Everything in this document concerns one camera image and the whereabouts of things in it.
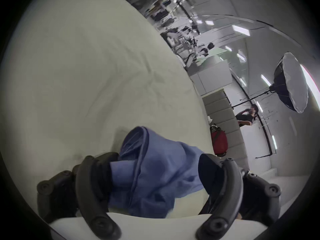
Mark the blue shirt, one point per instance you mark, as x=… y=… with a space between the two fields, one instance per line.
x=152 y=174

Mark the bed with pale green sheet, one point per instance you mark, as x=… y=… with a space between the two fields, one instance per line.
x=95 y=79

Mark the padded beige headboard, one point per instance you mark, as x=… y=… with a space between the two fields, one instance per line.
x=226 y=124

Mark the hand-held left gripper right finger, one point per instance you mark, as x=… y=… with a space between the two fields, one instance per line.
x=231 y=184

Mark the studio softbox lamp on stand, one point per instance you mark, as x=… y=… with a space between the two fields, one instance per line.
x=287 y=84

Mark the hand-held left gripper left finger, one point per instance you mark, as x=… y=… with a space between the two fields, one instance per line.
x=86 y=184

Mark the red bag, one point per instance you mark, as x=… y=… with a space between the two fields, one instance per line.
x=219 y=141

